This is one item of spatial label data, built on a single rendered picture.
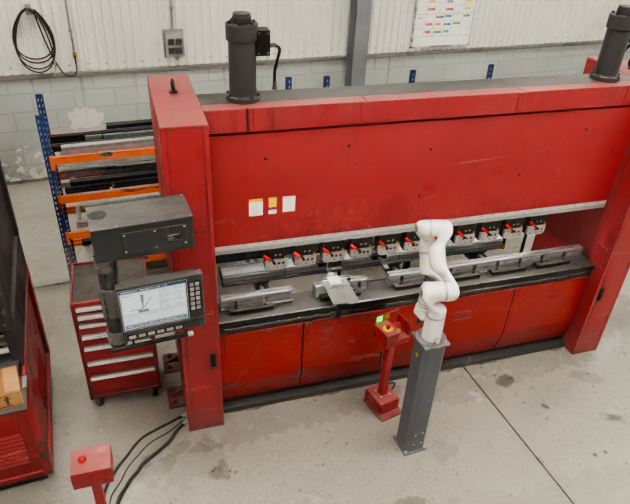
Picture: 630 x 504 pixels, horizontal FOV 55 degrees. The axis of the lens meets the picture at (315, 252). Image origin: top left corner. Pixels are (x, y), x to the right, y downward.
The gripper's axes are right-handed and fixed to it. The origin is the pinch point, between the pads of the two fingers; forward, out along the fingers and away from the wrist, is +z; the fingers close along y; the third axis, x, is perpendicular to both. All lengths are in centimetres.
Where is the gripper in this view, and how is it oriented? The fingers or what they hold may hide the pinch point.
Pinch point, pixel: (419, 321)
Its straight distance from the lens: 408.1
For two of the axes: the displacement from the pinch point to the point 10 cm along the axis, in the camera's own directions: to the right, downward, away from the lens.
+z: -0.9, 7.9, 6.1
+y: 4.9, 5.7, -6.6
